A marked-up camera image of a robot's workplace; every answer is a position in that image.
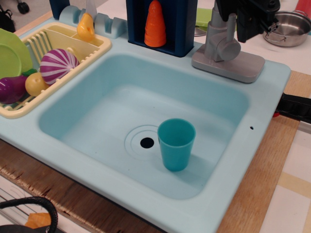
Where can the purple toy eggplant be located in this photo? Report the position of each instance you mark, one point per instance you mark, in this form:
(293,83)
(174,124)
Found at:
(12,89)

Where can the orange toy carrot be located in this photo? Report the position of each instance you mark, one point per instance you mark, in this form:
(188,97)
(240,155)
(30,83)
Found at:
(155,29)

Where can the light blue plate stand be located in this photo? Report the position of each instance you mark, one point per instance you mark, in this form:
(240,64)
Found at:
(104,25)

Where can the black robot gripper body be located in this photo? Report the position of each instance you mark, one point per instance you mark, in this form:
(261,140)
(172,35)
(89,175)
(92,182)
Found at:
(260,9)

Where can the purple striped toy onion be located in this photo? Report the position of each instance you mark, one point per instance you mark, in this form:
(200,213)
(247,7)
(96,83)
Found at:
(55,64)

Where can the stainless steel pot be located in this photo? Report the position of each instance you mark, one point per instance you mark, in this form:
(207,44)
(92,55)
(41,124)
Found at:
(293,29)

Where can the teal plastic cup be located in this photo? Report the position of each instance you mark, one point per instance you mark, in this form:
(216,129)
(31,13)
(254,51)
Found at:
(176,137)

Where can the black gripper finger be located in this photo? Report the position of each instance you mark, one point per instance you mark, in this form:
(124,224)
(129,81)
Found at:
(253,22)

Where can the yellow toy pear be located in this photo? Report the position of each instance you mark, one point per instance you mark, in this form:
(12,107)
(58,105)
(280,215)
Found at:
(85,28)

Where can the grey toy faucet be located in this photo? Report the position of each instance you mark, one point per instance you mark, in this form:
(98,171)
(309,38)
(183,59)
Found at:
(222,55)

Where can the black clamp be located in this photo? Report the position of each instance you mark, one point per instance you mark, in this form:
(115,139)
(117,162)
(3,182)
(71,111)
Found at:
(294,107)

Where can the dark blue utensil holder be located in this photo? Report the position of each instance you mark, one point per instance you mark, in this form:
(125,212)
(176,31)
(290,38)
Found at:
(179,17)

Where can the red plastic object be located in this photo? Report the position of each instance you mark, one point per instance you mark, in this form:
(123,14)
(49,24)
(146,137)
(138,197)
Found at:
(304,6)

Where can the light blue toy sink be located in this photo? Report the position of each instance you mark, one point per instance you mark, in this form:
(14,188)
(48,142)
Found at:
(100,129)

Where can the black chair wheel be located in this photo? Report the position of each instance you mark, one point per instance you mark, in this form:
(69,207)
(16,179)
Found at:
(22,7)

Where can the green ring toy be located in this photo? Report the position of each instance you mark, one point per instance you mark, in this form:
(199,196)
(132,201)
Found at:
(203,17)

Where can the lime green plate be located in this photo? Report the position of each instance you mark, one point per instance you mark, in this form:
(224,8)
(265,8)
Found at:
(14,55)

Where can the yellow toy lemon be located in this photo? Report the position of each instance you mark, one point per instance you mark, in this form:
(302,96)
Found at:
(35,84)

